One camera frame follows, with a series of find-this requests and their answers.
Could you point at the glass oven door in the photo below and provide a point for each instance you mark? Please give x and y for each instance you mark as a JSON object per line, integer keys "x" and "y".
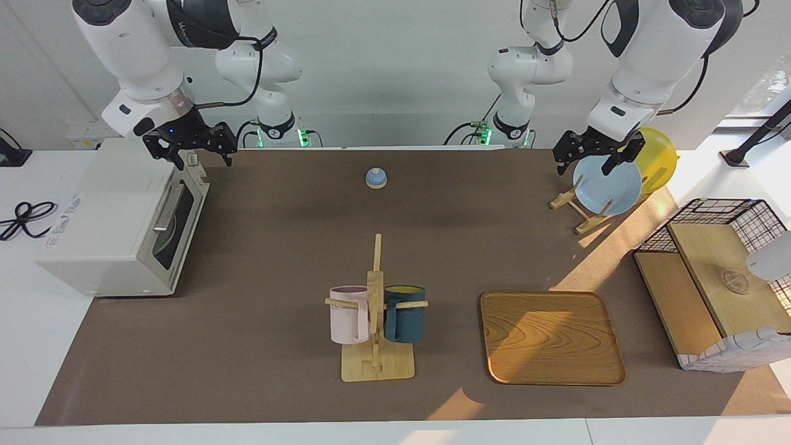
{"x": 185, "y": 204}

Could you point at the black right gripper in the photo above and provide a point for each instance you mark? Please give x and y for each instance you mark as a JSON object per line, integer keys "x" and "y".
{"x": 182, "y": 133}

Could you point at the white power strip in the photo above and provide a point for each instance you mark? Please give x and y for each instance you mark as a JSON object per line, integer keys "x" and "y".
{"x": 86, "y": 141}

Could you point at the black clamp device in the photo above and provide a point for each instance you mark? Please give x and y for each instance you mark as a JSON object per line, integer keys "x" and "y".
{"x": 12, "y": 154}

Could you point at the white toaster oven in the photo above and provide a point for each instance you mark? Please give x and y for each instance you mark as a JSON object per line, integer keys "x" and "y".
{"x": 93, "y": 216}

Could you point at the dark blue mug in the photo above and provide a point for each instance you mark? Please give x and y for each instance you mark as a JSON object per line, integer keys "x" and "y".
{"x": 406, "y": 321}

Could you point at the light blue plate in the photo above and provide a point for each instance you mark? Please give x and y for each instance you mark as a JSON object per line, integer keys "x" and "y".
{"x": 618, "y": 188}

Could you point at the small blue bell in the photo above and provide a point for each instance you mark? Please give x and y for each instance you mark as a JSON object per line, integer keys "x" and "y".
{"x": 376, "y": 179}

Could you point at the small clear glass item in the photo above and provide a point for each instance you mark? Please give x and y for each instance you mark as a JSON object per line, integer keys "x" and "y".
{"x": 734, "y": 281}

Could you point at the white chequered cloth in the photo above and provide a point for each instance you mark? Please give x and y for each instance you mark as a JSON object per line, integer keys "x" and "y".
{"x": 729, "y": 352}

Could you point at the wooden mug rack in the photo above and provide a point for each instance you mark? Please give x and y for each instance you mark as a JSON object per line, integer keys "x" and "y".
{"x": 377, "y": 368}

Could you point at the brown table mat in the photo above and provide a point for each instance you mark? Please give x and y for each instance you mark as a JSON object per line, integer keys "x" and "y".
{"x": 247, "y": 346}

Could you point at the pale green plate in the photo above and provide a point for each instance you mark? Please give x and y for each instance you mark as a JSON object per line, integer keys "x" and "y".
{"x": 162, "y": 244}

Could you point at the wooden plate rack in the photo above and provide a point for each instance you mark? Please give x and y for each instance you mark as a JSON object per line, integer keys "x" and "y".
{"x": 563, "y": 200}

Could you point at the light wooden step shelf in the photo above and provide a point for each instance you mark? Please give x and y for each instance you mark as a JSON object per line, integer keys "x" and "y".
{"x": 710, "y": 259}

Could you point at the pink mug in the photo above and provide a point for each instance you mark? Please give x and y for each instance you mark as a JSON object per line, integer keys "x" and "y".
{"x": 347, "y": 321}

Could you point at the white rounded object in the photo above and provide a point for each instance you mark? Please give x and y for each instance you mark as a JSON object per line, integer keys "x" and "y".
{"x": 769, "y": 256}

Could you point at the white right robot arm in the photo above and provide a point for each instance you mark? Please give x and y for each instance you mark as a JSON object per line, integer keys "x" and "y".
{"x": 136, "y": 55}

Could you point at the wooden serving tray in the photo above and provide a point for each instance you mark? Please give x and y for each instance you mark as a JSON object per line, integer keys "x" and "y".
{"x": 550, "y": 340}

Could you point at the yellow plate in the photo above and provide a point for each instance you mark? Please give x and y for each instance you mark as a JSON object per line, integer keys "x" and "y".
{"x": 661, "y": 157}

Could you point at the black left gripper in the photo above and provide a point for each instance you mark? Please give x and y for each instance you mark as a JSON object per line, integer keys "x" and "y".
{"x": 596, "y": 143}

